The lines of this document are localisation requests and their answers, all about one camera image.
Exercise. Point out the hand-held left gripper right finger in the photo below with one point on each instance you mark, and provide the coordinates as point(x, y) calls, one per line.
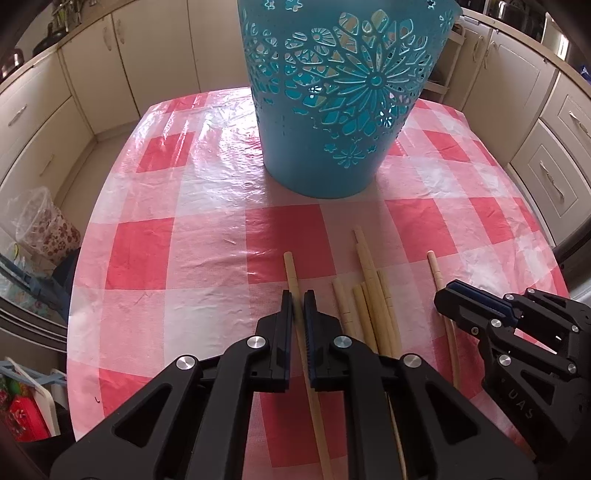
point(310, 341)

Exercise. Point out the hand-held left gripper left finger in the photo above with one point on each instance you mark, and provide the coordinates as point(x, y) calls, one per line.
point(287, 341)

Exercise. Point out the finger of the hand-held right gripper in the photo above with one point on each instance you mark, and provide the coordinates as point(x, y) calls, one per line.
point(461, 314)
point(485, 301)

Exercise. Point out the beige wooden chopstick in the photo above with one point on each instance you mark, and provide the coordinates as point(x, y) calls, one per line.
point(367, 263)
point(361, 318)
point(436, 272)
point(342, 304)
point(318, 434)
point(371, 304)

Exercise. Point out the blue perforated plastic basket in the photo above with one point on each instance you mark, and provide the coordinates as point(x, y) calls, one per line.
point(318, 170)

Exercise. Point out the red checkered plastic tablecloth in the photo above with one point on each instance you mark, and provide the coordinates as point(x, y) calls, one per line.
point(184, 277)

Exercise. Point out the cream panelled cabinets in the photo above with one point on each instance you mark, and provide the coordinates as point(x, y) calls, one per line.
point(521, 69)

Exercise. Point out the white shelf rack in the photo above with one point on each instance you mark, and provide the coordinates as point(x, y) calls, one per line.
point(455, 46)

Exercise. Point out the floral bin with plastic bag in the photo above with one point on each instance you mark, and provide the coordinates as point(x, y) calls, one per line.
point(51, 230)

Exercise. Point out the red printed package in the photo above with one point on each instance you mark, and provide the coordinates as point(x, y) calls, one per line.
point(25, 410)

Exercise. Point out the cream kitchen counter cabinets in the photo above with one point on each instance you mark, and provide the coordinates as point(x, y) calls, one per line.
point(92, 69)

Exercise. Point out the metal pot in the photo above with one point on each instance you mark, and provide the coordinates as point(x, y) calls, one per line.
point(11, 64)

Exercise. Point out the kitchen utensil rack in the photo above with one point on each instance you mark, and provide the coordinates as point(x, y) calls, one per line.
point(67, 16)

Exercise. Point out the blue metal frame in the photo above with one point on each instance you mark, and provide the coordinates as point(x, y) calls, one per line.
point(32, 281)

